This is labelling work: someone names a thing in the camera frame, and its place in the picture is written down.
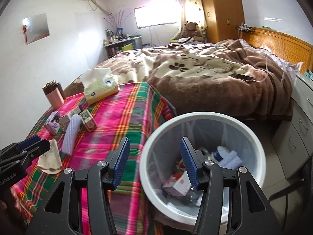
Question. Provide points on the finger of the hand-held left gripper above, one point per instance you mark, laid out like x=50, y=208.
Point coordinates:
x=29, y=142
x=39, y=149

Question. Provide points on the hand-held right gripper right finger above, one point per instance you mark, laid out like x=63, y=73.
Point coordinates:
x=189, y=164

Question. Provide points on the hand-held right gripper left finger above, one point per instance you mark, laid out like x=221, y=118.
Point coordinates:
x=121, y=162

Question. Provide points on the brown paper bag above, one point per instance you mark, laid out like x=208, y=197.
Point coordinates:
x=51, y=159

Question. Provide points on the white red carton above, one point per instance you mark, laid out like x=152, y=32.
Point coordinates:
x=177, y=184

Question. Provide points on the white yogurt cup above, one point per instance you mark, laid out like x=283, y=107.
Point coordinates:
x=220, y=153

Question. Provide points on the white trash bin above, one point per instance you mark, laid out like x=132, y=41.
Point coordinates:
x=151, y=176

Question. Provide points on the white plastic pack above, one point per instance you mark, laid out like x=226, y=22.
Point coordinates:
x=232, y=159

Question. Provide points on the purple drink carton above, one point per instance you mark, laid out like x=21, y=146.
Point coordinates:
x=52, y=125

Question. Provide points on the white foam net sleeve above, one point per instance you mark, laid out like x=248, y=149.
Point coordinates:
x=71, y=134

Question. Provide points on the white drink carton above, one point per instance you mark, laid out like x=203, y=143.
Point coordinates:
x=66, y=121

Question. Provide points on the plaid cloth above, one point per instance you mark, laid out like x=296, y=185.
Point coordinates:
x=117, y=117

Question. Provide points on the green red drink carton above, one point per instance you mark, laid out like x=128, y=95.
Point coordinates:
x=88, y=122

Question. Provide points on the pink mug with brown lid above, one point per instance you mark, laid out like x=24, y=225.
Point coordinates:
x=55, y=95

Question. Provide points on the small drink carton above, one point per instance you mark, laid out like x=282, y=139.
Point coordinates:
x=78, y=110

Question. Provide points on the tissue pack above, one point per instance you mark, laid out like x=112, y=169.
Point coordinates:
x=100, y=85

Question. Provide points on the bed with brown blanket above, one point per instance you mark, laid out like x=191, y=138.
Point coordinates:
x=207, y=85

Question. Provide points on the black phone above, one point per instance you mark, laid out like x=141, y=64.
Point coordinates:
x=243, y=77

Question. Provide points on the red knot ornament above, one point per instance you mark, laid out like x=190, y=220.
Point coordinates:
x=24, y=33

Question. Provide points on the white nightstand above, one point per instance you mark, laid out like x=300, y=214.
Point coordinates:
x=293, y=127

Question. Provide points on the small dark shelf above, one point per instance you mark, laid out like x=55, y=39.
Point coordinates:
x=115, y=49

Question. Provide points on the small grey bin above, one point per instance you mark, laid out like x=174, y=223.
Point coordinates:
x=138, y=41

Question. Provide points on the group of toiletry bottles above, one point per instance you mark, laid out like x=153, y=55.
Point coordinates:
x=113, y=38

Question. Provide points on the brown teddy bear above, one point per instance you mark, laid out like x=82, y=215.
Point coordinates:
x=192, y=30

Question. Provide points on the dried branches in vase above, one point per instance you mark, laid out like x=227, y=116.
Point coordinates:
x=118, y=24

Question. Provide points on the lilac bed sheet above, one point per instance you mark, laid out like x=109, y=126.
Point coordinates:
x=288, y=66

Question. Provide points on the power strip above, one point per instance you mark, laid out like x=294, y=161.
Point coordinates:
x=244, y=28

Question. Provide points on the wooden headboard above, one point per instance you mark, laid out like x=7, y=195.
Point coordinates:
x=281, y=46

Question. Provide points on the small teal box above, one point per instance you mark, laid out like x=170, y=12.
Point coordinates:
x=308, y=74

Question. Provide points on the window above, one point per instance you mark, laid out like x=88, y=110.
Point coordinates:
x=154, y=16

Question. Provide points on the white wrapped pipe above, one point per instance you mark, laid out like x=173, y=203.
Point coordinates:
x=97, y=3

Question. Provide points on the wooden wardrobe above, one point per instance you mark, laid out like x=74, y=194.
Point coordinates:
x=220, y=9

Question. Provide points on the patterned curtain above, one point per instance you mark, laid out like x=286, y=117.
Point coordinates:
x=190, y=2

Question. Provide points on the silver wall mirror sheet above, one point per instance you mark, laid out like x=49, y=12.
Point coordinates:
x=36, y=28

